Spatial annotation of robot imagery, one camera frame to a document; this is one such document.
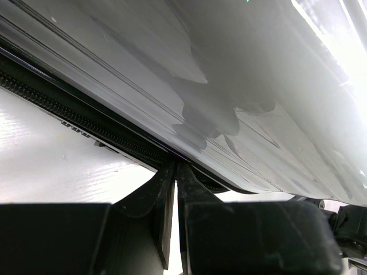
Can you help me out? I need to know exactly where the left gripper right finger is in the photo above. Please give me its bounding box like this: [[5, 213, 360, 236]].
[[177, 164, 343, 274]]

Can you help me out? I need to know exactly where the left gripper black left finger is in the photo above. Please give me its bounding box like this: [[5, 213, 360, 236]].
[[1, 163, 175, 274]]

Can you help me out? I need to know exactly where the black suitcase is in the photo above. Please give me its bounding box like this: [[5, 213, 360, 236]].
[[1, 1, 366, 206]]

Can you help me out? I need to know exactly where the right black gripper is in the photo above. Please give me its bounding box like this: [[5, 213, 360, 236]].
[[321, 205, 366, 258]]

